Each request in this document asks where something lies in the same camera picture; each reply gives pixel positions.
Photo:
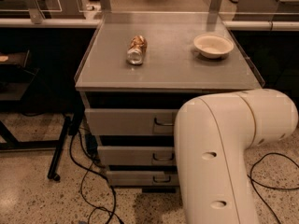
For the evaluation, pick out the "grey drawer cabinet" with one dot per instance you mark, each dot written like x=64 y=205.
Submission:
x=172 y=72

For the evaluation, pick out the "grey bottom drawer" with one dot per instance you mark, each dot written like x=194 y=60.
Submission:
x=142 y=178

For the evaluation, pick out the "grey drawer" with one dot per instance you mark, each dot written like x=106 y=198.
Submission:
x=137 y=156
x=142 y=178
x=104 y=121

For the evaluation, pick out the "black side table frame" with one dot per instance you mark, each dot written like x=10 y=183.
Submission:
x=16 y=79

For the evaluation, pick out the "grey top drawer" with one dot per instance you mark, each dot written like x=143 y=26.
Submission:
x=104 y=121

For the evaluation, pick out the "white horizontal rail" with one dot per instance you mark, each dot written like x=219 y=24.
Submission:
x=286 y=26

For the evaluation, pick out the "left metal post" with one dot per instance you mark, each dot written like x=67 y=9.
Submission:
x=35 y=13

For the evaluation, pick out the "white paper bowl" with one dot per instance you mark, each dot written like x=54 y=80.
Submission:
x=213 y=46

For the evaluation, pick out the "crushed orange soda can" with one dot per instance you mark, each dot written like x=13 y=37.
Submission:
x=137 y=50

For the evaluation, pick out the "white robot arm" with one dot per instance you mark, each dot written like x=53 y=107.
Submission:
x=211 y=134

